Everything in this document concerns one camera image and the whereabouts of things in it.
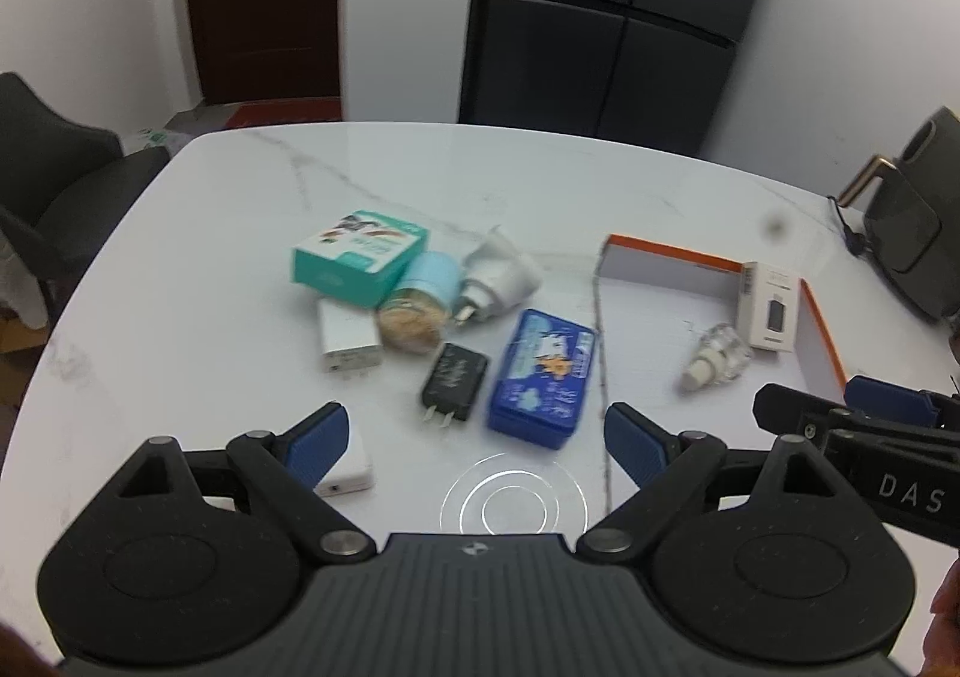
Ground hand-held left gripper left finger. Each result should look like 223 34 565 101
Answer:
112 401 380 565

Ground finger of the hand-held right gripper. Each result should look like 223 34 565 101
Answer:
844 375 960 432
752 383 852 449

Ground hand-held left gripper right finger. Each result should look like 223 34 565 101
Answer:
577 401 850 565

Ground white wall charger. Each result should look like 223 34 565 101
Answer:
316 298 383 374

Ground orange-rimmed white box tray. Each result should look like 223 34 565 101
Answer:
591 234 852 520

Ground black wall charger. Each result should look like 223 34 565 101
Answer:
420 342 492 432

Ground teal cardboard box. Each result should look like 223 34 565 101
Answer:
291 209 430 309

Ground flat white power adapter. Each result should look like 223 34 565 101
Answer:
311 426 374 496

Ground clear liquid refill bottle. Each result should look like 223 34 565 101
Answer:
679 320 751 394

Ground small white product box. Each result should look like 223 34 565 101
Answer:
735 261 802 352

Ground blue printed tin box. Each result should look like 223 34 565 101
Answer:
486 308 597 451

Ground grey chair with gold leg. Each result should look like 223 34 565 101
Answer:
836 107 960 325

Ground blue-capped toothpick jar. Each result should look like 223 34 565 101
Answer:
376 251 458 355

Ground white round plug adapter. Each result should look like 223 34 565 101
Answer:
450 227 542 329

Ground brown cardboard box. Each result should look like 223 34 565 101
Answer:
0 317 53 363

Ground red doormat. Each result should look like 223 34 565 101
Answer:
225 99 344 127

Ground white cloth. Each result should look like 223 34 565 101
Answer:
0 234 50 329

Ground white plastic bag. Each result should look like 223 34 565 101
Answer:
124 125 192 157

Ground dark grey chair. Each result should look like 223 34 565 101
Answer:
0 71 172 307

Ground dark multi-door refrigerator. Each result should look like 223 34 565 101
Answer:
459 0 782 159

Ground dark brown door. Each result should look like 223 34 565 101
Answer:
180 0 342 108

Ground black power cable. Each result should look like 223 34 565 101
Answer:
827 195 871 258

